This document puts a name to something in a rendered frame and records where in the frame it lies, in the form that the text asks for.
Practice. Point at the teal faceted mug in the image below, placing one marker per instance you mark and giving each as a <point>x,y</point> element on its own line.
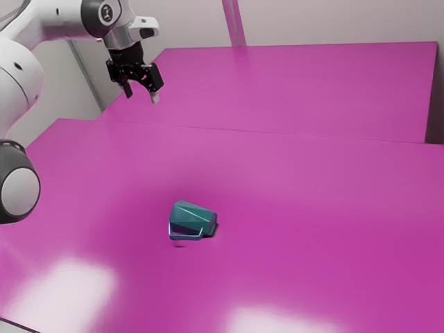
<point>190,218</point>

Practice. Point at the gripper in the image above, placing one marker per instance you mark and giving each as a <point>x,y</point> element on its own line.
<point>127,60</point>

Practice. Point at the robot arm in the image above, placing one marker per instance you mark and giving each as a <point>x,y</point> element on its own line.
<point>21,79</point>

